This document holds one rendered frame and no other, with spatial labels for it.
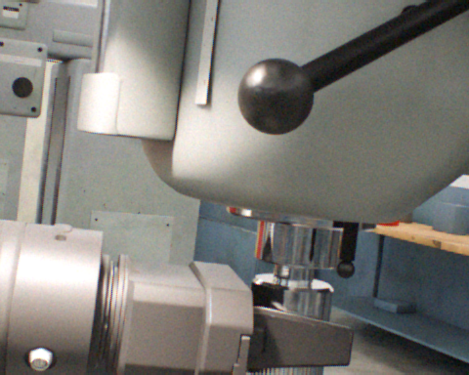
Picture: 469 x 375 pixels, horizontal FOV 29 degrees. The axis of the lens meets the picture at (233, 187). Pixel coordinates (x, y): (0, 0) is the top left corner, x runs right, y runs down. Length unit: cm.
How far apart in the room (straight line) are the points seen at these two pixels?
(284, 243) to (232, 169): 8
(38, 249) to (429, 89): 21
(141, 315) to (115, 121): 10
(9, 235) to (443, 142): 23
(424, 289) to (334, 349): 650
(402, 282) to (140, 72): 679
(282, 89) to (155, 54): 12
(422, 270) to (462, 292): 48
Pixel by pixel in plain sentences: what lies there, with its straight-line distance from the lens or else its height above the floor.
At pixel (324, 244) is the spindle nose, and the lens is 49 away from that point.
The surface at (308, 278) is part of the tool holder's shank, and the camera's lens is 50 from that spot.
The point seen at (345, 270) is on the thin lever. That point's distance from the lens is 46.
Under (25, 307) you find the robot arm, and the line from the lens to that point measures 46.
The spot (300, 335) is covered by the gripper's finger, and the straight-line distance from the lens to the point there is 49.
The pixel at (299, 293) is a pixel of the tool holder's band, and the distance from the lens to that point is 49.
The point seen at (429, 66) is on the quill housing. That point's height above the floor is 139.
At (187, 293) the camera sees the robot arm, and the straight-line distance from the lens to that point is 46.
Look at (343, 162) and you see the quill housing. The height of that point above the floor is 134.
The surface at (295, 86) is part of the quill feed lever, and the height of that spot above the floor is 137.
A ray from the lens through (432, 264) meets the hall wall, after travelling 692.
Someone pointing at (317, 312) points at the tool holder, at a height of 126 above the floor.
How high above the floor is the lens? 134
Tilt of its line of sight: 3 degrees down
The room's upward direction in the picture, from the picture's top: 7 degrees clockwise
